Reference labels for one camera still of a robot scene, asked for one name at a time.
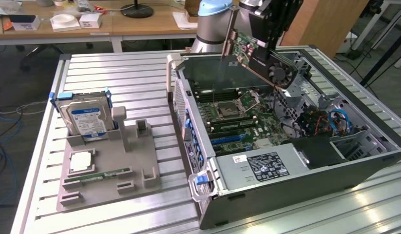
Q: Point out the silver disk bay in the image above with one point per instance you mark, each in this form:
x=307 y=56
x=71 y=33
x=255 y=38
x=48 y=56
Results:
x=358 y=146

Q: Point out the black open PC case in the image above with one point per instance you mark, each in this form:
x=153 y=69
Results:
x=284 y=200

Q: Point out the gray parts rack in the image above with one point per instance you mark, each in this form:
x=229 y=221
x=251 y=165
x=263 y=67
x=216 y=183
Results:
x=109 y=170

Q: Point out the black graphics card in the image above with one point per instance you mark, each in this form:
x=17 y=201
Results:
x=277 y=70

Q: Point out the silver chipset heatsink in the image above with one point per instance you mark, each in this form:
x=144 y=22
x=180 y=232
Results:
x=264 y=143

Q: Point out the silver drive cage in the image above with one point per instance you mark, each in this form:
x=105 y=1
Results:
x=297 y=97

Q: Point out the black lamp base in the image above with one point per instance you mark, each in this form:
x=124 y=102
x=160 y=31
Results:
x=136 y=12

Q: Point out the small white box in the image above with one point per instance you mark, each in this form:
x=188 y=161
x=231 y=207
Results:
x=89 y=20

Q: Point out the brown cardboard box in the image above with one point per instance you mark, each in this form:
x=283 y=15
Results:
x=191 y=7

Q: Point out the CPU socket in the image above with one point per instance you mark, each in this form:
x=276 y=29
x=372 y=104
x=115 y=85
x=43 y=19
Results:
x=228 y=111

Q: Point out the orange box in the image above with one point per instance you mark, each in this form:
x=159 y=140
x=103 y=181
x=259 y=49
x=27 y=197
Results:
x=5 y=24

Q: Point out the clear plastic bag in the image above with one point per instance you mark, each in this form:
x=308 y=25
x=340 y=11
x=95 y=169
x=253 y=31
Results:
x=1 y=9

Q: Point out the wooden cabinet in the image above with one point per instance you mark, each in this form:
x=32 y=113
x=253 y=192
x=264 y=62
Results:
x=333 y=24

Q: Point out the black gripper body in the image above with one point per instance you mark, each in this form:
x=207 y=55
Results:
x=285 y=7

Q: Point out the black RAM slot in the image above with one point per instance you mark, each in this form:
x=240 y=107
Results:
x=229 y=119
x=217 y=97
x=216 y=89

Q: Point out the white tape roll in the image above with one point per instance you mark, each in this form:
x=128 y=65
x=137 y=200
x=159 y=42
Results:
x=60 y=2

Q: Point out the black expansion slot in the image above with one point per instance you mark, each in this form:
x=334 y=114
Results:
x=228 y=134

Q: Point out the green RAM stick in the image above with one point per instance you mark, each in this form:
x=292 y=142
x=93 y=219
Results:
x=99 y=175
x=233 y=125

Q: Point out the white square box with dish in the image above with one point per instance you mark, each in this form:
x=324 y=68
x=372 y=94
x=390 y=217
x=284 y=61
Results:
x=65 y=23

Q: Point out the blue expansion slot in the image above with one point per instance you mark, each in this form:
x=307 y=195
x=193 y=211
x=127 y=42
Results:
x=231 y=140

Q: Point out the green motherboard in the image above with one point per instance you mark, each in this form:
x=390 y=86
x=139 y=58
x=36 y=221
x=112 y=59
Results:
x=268 y=126

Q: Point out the white papers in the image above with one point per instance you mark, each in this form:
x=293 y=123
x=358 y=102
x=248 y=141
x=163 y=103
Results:
x=184 y=22

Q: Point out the hard disk in blue carrier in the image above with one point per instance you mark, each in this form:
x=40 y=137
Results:
x=87 y=119

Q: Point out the black plastic cover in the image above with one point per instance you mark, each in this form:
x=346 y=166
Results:
x=317 y=151

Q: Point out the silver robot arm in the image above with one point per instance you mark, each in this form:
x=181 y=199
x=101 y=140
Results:
x=209 y=29

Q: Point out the black tripod stand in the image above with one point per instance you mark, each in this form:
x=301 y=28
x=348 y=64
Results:
x=385 y=48

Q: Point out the blue release latch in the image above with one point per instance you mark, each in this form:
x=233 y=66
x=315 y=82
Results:
x=200 y=181

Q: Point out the gray power supply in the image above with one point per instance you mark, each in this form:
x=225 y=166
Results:
x=236 y=175

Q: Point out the silver socket cover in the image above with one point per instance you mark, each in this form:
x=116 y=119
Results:
x=251 y=98

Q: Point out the gray cup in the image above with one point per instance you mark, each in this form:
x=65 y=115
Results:
x=44 y=3

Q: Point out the thin locking lever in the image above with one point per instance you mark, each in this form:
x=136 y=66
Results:
x=213 y=92

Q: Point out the silver CPU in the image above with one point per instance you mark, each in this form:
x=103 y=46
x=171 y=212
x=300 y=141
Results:
x=80 y=162

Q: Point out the white box with black top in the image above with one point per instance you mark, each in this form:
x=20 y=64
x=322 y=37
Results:
x=24 y=23

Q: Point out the black office chair base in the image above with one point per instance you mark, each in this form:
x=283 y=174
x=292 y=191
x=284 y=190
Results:
x=40 y=52

